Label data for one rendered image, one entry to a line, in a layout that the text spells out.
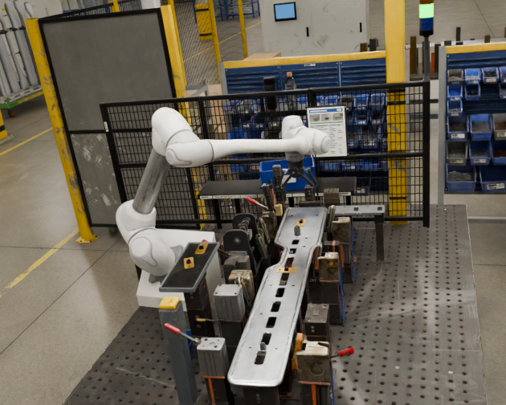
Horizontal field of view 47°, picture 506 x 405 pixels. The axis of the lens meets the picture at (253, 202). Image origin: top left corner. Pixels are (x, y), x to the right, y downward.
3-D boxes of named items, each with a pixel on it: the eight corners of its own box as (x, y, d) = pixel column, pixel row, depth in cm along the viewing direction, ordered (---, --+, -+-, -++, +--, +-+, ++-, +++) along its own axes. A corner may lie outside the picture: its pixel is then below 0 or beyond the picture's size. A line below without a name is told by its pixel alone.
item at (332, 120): (348, 157, 327) (345, 104, 315) (309, 158, 333) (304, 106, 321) (348, 156, 329) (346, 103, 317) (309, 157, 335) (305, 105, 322)
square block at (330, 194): (341, 252, 318) (337, 193, 304) (327, 252, 320) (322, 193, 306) (342, 246, 325) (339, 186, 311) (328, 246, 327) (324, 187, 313)
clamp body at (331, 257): (345, 328, 256) (341, 259, 242) (318, 327, 259) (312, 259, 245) (347, 316, 264) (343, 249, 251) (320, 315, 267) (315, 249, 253)
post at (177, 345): (195, 408, 220) (176, 312, 203) (177, 407, 222) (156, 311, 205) (201, 394, 227) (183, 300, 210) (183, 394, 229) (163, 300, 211)
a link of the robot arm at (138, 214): (124, 252, 282) (107, 220, 293) (153, 247, 292) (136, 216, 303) (170, 132, 235) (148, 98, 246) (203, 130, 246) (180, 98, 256)
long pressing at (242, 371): (289, 388, 183) (288, 384, 182) (221, 384, 188) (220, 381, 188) (328, 207, 306) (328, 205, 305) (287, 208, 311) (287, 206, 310)
